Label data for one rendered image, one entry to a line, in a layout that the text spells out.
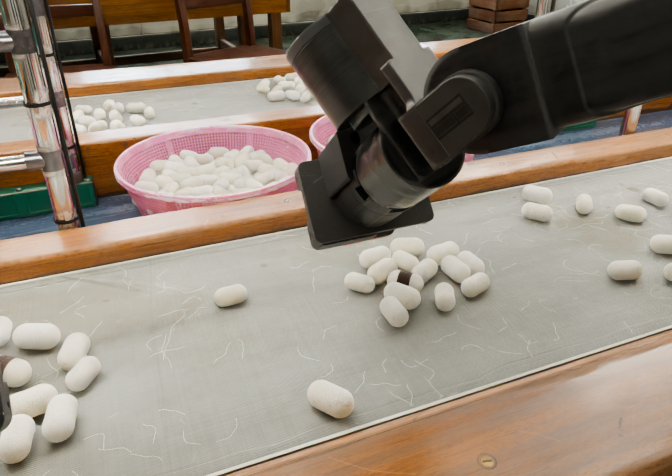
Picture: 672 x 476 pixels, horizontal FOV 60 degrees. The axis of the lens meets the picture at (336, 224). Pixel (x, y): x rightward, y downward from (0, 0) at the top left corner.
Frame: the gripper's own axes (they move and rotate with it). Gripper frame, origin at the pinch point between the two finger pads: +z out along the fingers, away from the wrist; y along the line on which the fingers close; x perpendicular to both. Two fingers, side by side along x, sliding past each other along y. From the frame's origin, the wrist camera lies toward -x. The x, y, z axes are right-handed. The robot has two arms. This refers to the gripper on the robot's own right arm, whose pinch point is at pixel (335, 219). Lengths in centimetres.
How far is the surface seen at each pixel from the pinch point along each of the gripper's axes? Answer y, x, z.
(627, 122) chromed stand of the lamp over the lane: -57, -10, 17
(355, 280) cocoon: -1.4, 5.7, 2.6
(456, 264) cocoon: -11.5, 6.6, 0.9
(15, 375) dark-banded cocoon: 27.9, 7.0, 0.6
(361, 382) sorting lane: 3.0, 14.2, -5.1
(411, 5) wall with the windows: -297, -293, 442
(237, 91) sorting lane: -8, -42, 61
